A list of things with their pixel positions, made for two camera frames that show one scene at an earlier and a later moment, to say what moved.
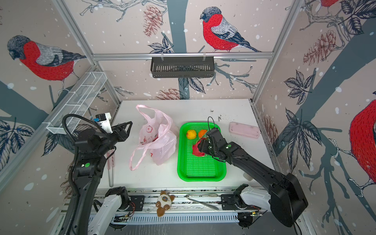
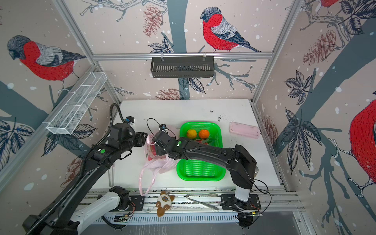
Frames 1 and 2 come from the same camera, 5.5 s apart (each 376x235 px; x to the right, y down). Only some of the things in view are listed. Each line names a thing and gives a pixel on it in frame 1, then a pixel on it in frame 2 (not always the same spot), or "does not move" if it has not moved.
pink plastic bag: (157, 136) → (163, 163)
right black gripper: (208, 145) → (157, 142)
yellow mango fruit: (191, 134) does not move
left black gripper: (121, 134) → (141, 137)
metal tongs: (212, 195) does not move
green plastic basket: (191, 168) does not move
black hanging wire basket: (163, 66) does not move
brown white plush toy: (163, 202) does not move
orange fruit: (201, 132) does not move
